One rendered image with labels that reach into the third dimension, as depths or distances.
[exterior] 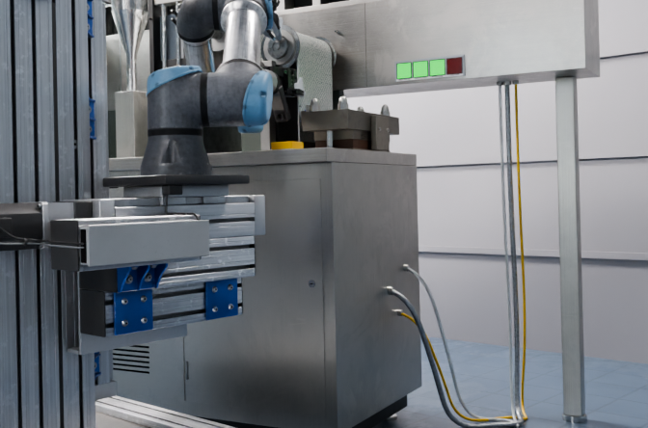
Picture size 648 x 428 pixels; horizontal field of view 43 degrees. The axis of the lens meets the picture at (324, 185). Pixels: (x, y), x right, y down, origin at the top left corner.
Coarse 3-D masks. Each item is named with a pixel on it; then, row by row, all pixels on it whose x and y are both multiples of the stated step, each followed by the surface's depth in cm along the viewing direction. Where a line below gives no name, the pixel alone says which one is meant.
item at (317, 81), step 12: (300, 60) 266; (300, 72) 266; (312, 72) 273; (324, 72) 280; (312, 84) 273; (324, 84) 280; (300, 96) 265; (312, 96) 273; (324, 96) 280; (300, 108) 265; (324, 108) 280
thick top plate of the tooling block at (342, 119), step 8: (304, 112) 258; (312, 112) 257; (320, 112) 256; (328, 112) 254; (336, 112) 253; (344, 112) 252; (352, 112) 254; (360, 112) 259; (304, 120) 258; (312, 120) 257; (320, 120) 256; (328, 120) 254; (336, 120) 253; (344, 120) 252; (352, 120) 254; (360, 120) 259; (368, 120) 264; (392, 120) 281; (304, 128) 258; (312, 128) 257; (320, 128) 256; (328, 128) 254; (336, 128) 253; (344, 128) 252; (352, 128) 254; (360, 128) 259; (368, 128) 264; (392, 128) 281
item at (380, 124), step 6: (372, 120) 265; (378, 120) 266; (384, 120) 270; (372, 126) 265; (378, 126) 266; (384, 126) 270; (372, 132) 265; (378, 132) 266; (384, 132) 270; (372, 138) 265; (378, 138) 266; (384, 138) 270; (372, 144) 265; (378, 144) 266; (384, 144) 270
